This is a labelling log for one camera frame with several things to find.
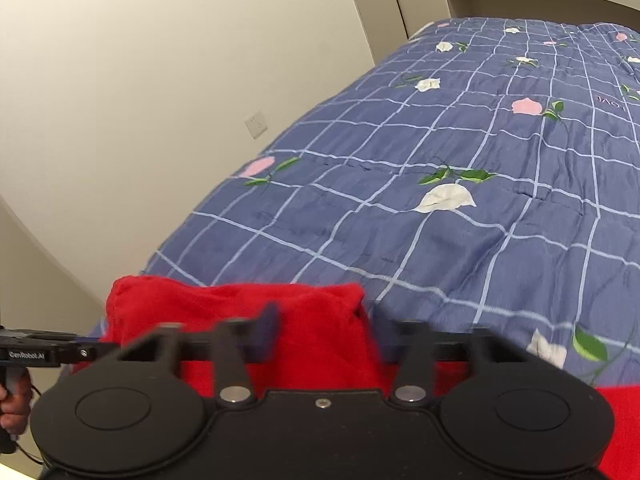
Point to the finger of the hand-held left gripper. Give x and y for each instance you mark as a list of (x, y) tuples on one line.
[(100, 350)]

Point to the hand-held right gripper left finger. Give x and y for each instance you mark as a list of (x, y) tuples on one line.
[(267, 332)]

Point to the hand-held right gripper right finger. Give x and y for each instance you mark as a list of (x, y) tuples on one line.
[(386, 335)]

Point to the red pants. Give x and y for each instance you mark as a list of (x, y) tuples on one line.
[(310, 315)]

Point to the person's left hand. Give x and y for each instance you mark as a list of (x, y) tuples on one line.
[(15, 407)]

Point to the blue checked floral blanket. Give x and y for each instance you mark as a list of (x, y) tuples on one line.
[(375, 210)]

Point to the white wall socket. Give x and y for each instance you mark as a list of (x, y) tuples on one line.
[(257, 124)]

